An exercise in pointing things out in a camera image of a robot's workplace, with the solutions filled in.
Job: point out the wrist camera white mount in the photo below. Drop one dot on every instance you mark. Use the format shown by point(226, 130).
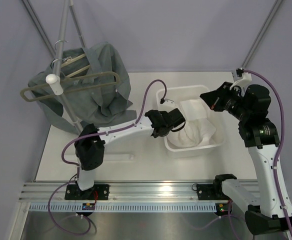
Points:
point(243, 79)
point(167, 102)

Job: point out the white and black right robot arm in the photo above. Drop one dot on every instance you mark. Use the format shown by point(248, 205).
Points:
point(272, 211)

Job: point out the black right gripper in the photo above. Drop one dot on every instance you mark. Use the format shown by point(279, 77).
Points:
point(213, 98)

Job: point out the beige clothes hanger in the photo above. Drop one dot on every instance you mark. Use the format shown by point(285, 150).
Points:
point(69, 60)

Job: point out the grey clothes hanger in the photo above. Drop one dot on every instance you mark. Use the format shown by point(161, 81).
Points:
point(38, 89)

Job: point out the aluminium frame post left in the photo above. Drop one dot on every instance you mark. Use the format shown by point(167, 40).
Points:
point(30, 10)

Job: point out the aluminium mounting rail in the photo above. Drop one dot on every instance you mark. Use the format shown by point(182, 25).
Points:
point(121, 192)

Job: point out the grey-green shirt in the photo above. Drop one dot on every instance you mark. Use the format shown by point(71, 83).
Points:
point(100, 93)

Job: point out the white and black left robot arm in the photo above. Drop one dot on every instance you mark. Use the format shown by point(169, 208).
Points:
point(91, 144)

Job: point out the aluminium frame post right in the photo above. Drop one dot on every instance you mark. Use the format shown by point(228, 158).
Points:
point(265, 27)

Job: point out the grey clothes rack stand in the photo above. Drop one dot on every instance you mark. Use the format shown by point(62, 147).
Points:
point(73, 123)

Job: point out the aluminium frame post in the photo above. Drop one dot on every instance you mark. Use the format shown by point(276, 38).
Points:
point(30, 10)
point(265, 27)

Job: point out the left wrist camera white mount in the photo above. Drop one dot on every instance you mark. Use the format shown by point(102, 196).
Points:
point(167, 102)

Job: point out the white shirt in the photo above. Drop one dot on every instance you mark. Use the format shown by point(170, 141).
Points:
point(198, 130)

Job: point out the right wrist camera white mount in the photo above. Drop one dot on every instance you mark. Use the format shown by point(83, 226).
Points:
point(243, 79)

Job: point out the white slotted cable duct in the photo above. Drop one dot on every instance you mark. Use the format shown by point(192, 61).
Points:
point(124, 207)

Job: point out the white plastic basket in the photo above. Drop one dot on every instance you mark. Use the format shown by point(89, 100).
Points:
point(184, 93)

